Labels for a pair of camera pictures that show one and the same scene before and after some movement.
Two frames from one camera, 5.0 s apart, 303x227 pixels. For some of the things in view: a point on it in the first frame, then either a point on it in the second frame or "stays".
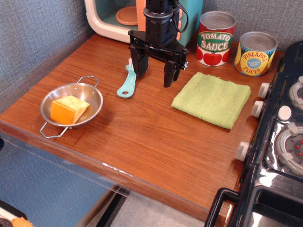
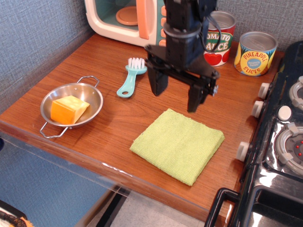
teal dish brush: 127,91 stays
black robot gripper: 159,41 to 183,56
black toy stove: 271,191 stays
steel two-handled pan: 66,105 stays
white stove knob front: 242,151 stays
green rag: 212,100 to 183,145
